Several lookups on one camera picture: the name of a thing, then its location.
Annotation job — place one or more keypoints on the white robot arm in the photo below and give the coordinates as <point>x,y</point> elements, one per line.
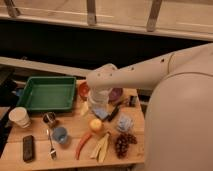
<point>178,133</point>

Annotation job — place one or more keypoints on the white paper cup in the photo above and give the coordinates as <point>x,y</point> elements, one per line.
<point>20,116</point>

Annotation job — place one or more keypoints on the small black clip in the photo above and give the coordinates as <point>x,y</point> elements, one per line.
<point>132,101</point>

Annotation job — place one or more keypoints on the purple bowl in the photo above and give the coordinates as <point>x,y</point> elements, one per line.
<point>115,94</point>

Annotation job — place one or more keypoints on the green plastic tray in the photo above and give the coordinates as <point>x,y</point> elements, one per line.
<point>48,93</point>

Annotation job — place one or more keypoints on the dark chocolate bar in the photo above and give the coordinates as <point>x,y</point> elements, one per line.
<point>28,148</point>

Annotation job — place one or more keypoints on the metal cup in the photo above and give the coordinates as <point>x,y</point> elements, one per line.
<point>49,118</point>

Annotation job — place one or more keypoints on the blue sponge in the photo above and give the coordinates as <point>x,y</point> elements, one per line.
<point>100,113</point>

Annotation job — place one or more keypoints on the bunch of dark grapes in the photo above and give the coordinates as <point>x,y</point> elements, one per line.
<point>122,144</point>

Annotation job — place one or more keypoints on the banana peel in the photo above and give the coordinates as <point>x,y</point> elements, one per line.
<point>100,150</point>

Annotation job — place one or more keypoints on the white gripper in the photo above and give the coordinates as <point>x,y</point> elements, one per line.
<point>97,98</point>

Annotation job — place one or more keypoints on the yellow apple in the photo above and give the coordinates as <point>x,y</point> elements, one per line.
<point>96,125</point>

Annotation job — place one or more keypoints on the silver fork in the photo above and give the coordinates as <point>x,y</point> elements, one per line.
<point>52,150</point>

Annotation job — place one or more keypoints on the black marker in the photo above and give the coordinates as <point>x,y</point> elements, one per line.
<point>114,112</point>

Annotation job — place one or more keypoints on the blue plastic cup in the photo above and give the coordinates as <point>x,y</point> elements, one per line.
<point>60,135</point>

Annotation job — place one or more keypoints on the orange bowl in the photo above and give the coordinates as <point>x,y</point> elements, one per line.
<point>83,90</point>

